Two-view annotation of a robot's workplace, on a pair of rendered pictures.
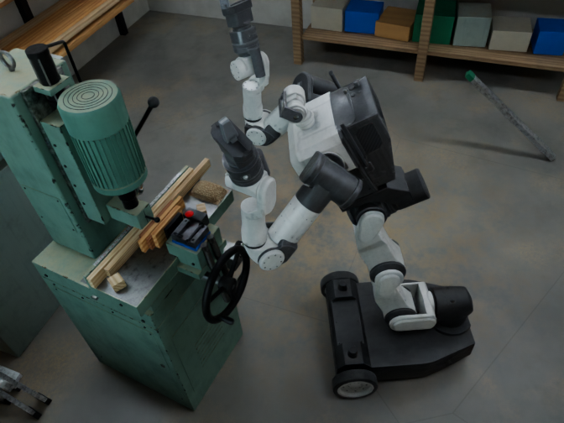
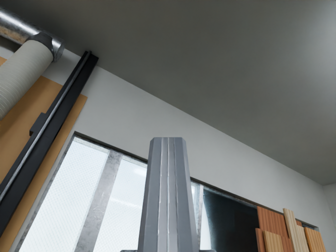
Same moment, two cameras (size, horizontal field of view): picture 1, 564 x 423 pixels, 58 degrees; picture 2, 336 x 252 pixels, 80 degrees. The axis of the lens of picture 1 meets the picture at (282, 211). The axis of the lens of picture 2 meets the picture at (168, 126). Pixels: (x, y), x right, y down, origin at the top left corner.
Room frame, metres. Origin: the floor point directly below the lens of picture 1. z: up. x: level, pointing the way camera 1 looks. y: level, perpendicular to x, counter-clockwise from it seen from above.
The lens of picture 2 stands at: (0.95, 0.03, 1.58)
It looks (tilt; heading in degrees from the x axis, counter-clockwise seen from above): 35 degrees up; 130
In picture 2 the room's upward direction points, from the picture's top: 10 degrees clockwise
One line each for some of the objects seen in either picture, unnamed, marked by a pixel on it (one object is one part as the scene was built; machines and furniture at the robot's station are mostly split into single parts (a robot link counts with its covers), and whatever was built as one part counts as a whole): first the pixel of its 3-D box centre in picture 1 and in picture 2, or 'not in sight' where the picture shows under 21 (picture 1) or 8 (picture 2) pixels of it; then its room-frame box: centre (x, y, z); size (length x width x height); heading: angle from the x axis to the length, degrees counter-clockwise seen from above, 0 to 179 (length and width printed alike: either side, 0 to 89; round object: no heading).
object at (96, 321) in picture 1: (154, 308); not in sight; (1.29, 0.61, 0.35); 0.58 x 0.45 x 0.71; 59
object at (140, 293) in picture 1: (178, 242); not in sight; (1.22, 0.39, 0.87); 0.61 x 0.30 x 0.06; 149
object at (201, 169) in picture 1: (162, 211); not in sight; (1.34, 0.45, 0.92); 0.62 x 0.02 x 0.04; 149
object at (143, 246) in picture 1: (162, 223); not in sight; (1.27, 0.44, 0.93); 0.25 x 0.02 x 0.06; 149
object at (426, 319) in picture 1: (408, 306); not in sight; (1.23, -0.53, 0.28); 0.21 x 0.20 x 0.13; 89
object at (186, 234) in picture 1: (192, 227); not in sight; (1.18, 0.31, 0.99); 0.13 x 0.11 x 0.06; 149
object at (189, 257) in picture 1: (195, 242); not in sight; (1.18, 0.32, 0.91); 0.15 x 0.14 x 0.09; 149
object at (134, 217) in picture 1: (130, 211); not in sight; (1.25, 0.52, 1.03); 0.14 x 0.07 x 0.09; 59
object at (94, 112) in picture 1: (105, 139); not in sight; (1.23, 0.51, 1.35); 0.18 x 0.18 x 0.31
